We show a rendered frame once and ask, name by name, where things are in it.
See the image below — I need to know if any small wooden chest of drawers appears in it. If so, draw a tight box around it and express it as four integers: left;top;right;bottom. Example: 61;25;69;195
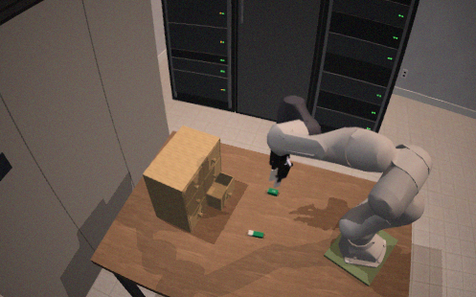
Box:
143;126;220;233

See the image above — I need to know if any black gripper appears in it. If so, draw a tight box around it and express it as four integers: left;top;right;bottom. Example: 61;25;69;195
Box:
269;150;293;188

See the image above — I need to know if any light wooden drawer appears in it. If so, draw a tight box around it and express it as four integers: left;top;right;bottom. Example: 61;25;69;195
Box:
203;141;220;178
187;182;205;218
206;172;235;211
204;157;221;192
190;196;207;230
183;166;204;206

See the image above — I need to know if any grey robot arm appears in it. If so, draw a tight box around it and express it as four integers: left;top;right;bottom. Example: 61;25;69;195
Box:
267;95;433;268

